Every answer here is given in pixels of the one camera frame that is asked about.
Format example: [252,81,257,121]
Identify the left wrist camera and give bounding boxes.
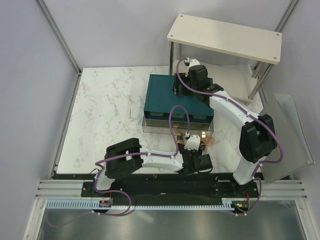
[184,134,201,151]

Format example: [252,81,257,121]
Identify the pink powder puff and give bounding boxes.
[200,137,215,147]

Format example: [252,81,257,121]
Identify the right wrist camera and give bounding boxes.
[184,57,200,68]

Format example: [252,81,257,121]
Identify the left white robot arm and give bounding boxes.
[92,135,213,197]

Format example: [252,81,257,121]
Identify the purple cable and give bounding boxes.
[175,57,285,218]
[46,104,191,228]

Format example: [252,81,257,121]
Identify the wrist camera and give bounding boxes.
[184,134,201,151]
[184,57,200,68]

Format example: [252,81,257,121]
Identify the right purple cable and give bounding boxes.
[175,57,285,218]

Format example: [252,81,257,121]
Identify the white slotted cable duct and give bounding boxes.
[46,199,235,211]

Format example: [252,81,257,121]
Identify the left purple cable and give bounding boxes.
[46,104,191,228]

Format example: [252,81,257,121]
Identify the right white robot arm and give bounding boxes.
[174,64,279,197]

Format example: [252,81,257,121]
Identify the white two-tier shelf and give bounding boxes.
[167,14,282,105]

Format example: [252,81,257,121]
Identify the teal drawer organizer box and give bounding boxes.
[142,74,214,138]

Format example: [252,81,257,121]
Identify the grey metal panel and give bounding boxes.
[260,93,315,183]

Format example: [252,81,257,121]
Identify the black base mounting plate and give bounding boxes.
[81,173,259,205]

